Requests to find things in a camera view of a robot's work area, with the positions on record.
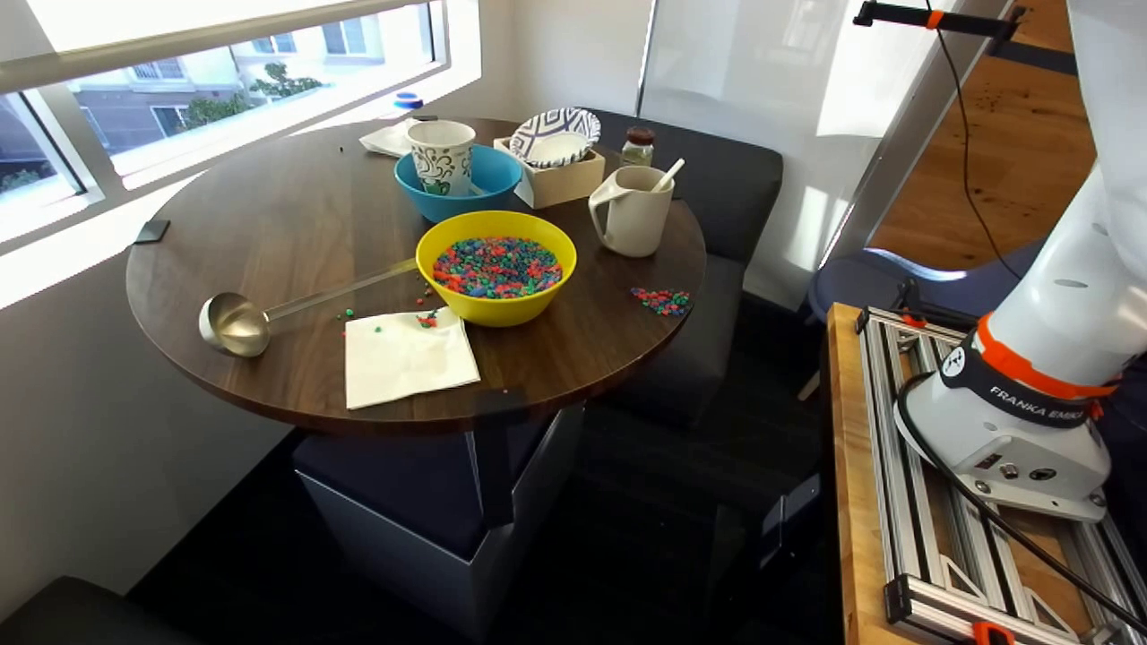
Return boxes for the white patterned plate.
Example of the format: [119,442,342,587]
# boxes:
[511,108,601,169]

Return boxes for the grey storage box under table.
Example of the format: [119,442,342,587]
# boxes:
[294,410,580,643]

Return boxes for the scattered coloured beads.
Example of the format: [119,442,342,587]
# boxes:
[630,286,693,319]

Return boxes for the yellow bowl of beads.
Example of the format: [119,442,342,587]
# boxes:
[417,212,579,325]

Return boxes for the white pitcher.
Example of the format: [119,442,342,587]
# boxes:
[589,165,675,257]

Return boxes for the blue bowl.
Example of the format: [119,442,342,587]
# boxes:
[396,143,524,223]

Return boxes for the small glass jar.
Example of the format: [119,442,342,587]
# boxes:
[619,126,655,165]

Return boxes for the white napkin near edge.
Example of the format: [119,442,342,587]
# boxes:
[345,308,481,410]

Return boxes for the dark grey sofa bench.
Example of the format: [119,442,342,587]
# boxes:
[598,108,787,431]

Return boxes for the white patterned paper cup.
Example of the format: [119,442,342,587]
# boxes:
[409,120,476,194]

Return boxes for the white napkin by window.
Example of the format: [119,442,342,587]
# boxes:
[362,120,411,159]

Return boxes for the round wooden table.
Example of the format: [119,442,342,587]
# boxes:
[122,114,709,531]

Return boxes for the blue cap on sill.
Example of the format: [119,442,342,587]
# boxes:
[396,94,422,112]

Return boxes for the blue chair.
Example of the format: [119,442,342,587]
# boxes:
[807,244,1041,331]

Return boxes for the metal ladle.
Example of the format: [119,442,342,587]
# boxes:
[199,257,417,360]

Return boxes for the wooden robot stand top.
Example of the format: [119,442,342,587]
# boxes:
[828,304,910,645]

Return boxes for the small black object on sill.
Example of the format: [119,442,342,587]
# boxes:
[138,219,172,244]

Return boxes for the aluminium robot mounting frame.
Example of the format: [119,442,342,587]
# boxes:
[858,312,1147,645]

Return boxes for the black camera stand bar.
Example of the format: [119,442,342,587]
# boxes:
[852,0,1079,77]

